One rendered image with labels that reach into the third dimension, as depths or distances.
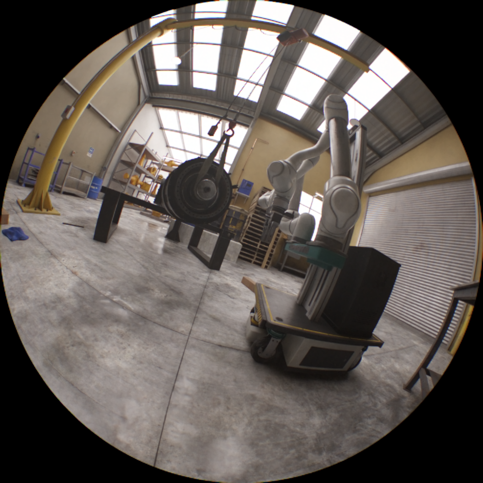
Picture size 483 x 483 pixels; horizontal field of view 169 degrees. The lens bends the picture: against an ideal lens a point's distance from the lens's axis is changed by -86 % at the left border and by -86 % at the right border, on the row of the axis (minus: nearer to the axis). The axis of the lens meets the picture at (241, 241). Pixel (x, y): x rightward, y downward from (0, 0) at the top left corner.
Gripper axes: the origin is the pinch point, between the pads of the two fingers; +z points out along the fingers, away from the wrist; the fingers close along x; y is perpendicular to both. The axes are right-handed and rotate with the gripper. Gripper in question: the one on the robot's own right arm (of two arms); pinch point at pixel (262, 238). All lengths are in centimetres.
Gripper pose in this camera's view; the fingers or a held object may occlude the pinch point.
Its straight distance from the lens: 115.4
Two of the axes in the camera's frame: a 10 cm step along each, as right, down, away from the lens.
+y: 9.3, 3.6, -0.3
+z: -3.5, 9.3, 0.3
